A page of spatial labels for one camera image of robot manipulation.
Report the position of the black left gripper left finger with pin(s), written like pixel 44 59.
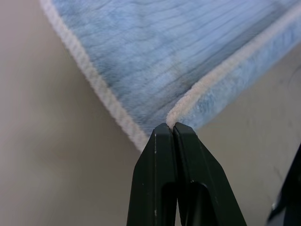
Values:
pixel 152 176

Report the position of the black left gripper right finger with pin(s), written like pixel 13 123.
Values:
pixel 200 179

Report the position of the light blue fluffy towel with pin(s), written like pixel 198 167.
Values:
pixel 152 47

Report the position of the dark blurred robot part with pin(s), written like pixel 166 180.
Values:
pixel 290 193

